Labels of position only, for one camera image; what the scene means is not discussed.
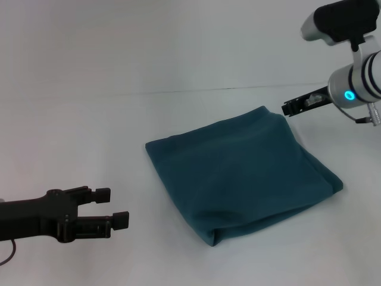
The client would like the left gripper plug and cable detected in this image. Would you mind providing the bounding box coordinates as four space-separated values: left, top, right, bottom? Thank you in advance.
0 238 17 266

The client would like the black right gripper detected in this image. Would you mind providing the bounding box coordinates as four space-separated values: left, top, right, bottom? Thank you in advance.
280 85 332 117

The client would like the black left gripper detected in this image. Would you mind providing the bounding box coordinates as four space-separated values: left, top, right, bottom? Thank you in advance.
0 185 130 244

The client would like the teal blue shirt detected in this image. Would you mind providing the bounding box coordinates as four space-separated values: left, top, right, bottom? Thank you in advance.
145 105 346 248

